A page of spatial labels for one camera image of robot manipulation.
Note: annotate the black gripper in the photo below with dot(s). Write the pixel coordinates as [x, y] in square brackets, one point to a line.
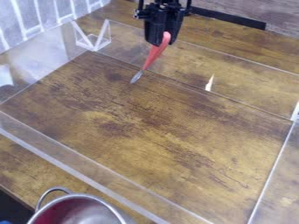
[152, 12]

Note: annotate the pink handled metal spoon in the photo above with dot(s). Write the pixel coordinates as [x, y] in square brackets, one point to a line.
[155, 52]

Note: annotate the black strip on table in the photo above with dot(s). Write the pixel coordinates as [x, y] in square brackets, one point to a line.
[228, 18]

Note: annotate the stainless steel pot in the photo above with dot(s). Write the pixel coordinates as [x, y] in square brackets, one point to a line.
[60, 206]

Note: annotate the clear acrylic corner bracket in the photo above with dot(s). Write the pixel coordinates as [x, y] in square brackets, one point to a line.
[90, 41]

